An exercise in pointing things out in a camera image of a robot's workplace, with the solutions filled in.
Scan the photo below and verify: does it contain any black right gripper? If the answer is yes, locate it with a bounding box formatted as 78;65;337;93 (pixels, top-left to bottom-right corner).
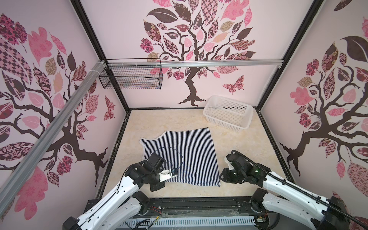
217;168;244;182

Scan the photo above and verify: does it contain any blue white striped tank top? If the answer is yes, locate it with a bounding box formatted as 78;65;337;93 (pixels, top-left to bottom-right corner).
140;127;220;187

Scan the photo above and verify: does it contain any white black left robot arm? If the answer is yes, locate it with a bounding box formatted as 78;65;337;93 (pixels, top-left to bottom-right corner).
62;153;178;230

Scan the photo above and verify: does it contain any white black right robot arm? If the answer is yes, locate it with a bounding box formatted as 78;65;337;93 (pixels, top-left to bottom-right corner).
219;150;368;230

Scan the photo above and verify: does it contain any white plastic laundry basket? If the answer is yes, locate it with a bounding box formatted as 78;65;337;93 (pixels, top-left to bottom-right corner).
203;95;254;132

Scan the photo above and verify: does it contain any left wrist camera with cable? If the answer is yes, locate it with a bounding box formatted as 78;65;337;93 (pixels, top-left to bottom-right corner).
157;147;184;182

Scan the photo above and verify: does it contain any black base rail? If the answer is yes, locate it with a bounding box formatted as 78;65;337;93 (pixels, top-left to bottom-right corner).
83;196;314;215

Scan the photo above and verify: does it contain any white slotted cable duct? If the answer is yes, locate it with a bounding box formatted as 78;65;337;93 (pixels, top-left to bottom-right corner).
118;216;255;230

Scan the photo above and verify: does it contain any black wire mesh basket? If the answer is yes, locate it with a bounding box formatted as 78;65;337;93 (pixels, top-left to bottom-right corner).
99;57;163;89

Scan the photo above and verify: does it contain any silver aluminium back rail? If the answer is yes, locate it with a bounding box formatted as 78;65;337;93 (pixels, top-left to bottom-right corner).
108;59;284;68

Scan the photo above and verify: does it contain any silver aluminium rail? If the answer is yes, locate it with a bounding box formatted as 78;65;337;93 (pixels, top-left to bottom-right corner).
108;59;284;68
1;60;106;215

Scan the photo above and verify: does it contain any silver aluminium left rail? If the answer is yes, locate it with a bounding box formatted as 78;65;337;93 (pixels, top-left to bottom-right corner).
1;60;106;215

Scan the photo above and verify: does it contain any black metal frame post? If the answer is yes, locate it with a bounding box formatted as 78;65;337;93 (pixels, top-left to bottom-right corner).
71;0;130;113

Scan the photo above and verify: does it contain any black right frame post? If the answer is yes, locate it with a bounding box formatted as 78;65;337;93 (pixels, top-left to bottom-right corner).
256;0;325;113

